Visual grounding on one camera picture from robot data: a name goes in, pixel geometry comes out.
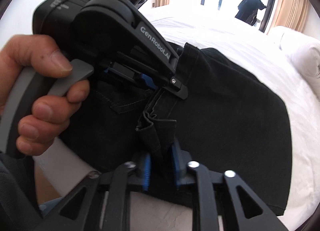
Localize black jeans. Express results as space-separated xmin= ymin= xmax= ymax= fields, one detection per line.
xmin=59 ymin=44 xmax=292 ymax=216

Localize grey sleeve forearm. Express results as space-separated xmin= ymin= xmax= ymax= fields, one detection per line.
xmin=1 ymin=153 xmax=42 ymax=230

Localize person's left hand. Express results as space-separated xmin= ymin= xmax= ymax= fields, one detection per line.
xmin=1 ymin=35 xmax=89 ymax=156

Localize white bed with sheet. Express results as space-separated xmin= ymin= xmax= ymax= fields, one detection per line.
xmin=32 ymin=2 xmax=320 ymax=231

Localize black garment on rack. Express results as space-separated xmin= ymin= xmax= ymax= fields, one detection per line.
xmin=235 ymin=0 xmax=266 ymax=26

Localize rolled white duvet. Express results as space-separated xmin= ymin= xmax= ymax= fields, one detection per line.
xmin=268 ymin=26 xmax=319 ymax=92

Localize tan curtain right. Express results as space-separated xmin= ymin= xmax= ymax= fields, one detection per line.
xmin=265 ymin=0 xmax=310 ymax=33

